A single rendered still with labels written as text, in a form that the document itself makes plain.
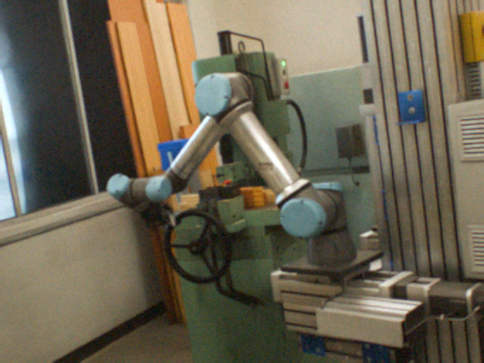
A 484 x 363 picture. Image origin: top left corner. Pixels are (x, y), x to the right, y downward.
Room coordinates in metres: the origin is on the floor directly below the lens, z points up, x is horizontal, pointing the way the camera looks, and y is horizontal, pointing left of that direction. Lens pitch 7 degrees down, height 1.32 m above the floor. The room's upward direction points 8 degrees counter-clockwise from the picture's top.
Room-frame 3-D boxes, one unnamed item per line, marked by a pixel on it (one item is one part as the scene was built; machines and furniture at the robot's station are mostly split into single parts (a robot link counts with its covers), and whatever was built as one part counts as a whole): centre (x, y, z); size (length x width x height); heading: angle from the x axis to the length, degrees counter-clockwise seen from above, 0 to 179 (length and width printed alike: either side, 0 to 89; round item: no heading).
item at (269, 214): (2.59, 0.03, 0.87); 0.61 x 0.30 x 0.06; 63
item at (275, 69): (2.93, -0.26, 1.40); 0.10 x 0.06 x 0.16; 153
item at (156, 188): (2.05, 0.25, 1.09); 0.11 x 0.11 x 0.08; 62
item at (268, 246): (2.82, -0.04, 0.76); 0.57 x 0.45 x 0.09; 153
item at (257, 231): (2.66, 0.04, 0.82); 0.40 x 0.21 x 0.04; 63
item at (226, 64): (2.71, 0.02, 1.35); 0.18 x 0.18 x 0.31
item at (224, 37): (2.83, -0.05, 1.54); 0.08 x 0.08 x 0.17; 63
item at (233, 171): (2.73, 0.00, 1.03); 0.14 x 0.07 x 0.09; 153
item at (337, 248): (1.92, -0.25, 0.87); 0.15 x 0.15 x 0.10
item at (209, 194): (2.51, 0.06, 0.99); 0.13 x 0.11 x 0.06; 63
